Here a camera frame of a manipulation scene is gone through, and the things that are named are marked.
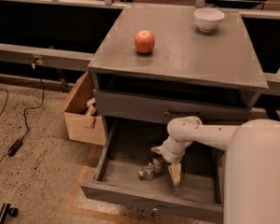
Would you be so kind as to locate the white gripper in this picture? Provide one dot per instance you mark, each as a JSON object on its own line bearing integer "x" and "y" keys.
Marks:
{"x": 170, "y": 153}

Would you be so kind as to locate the grey wooden drawer cabinet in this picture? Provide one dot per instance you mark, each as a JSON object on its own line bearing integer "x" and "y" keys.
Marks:
{"x": 220, "y": 67}

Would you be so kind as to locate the black power adapter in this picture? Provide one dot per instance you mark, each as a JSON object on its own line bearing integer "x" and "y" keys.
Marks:
{"x": 14, "y": 148}

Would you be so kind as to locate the red apple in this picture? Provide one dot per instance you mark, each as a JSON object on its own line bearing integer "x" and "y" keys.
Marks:
{"x": 144, "y": 41}

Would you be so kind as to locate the open grey bottom drawer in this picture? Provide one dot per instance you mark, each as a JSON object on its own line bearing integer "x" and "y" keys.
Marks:
{"x": 127, "y": 151}

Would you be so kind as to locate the black floor stand piece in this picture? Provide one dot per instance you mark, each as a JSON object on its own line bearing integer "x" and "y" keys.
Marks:
{"x": 7, "y": 210}

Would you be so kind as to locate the grey metal rail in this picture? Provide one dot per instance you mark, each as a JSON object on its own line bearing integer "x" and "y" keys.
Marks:
{"x": 54, "y": 58}

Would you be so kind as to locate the closed grey upper drawer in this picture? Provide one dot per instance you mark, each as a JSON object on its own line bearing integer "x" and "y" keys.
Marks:
{"x": 150, "y": 108}

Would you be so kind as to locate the white ceramic bowl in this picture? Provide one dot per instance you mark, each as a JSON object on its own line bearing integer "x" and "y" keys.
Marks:
{"x": 207, "y": 19}

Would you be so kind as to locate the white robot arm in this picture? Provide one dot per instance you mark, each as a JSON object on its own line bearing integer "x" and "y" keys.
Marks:
{"x": 252, "y": 165}

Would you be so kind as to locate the cardboard box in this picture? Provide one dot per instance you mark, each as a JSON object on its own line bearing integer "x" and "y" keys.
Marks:
{"x": 80, "y": 125}

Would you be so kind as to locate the clear plastic water bottle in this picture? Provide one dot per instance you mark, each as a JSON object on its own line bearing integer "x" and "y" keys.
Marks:
{"x": 154, "y": 166}

